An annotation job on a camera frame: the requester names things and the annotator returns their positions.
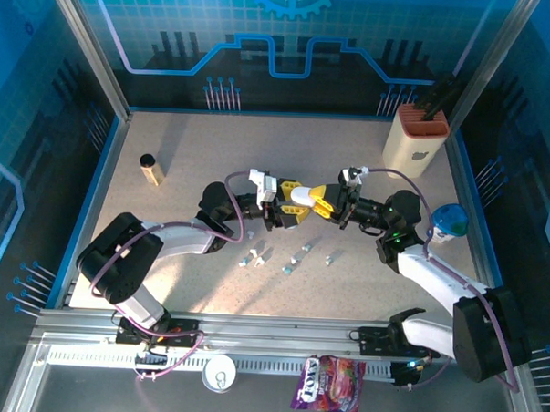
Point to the yogurt cup blue lid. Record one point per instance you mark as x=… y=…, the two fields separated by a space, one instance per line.
x=448 y=218

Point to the purple candy bag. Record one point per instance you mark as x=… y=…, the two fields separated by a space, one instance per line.
x=331 y=386

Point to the white earbud charging case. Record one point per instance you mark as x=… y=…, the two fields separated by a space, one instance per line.
x=301 y=195

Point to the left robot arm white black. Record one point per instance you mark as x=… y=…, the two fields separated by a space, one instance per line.
x=182 y=243

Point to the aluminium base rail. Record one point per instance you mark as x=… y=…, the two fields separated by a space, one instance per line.
x=274 y=333

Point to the white pull-tab can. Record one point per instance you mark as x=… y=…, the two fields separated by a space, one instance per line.
x=219 y=372

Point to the aluminium frame post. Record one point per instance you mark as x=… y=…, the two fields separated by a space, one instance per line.
x=491 y=65
x=90 y=47

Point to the cream knife block orange top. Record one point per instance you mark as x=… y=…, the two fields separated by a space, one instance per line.
x=410 y=148

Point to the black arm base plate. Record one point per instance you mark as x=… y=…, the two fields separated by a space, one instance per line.
x=187 y=325
x=372 y=340

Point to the aluminium table side rail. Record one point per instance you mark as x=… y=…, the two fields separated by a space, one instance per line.
x=460 y=177
x=97 y=207

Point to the amber bottle black cap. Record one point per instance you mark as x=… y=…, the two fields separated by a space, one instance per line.
x=151 y=171

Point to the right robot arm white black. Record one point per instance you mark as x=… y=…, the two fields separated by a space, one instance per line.
x=436 y=286

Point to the black control box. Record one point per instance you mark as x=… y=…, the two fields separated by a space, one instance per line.
x=404 y=376

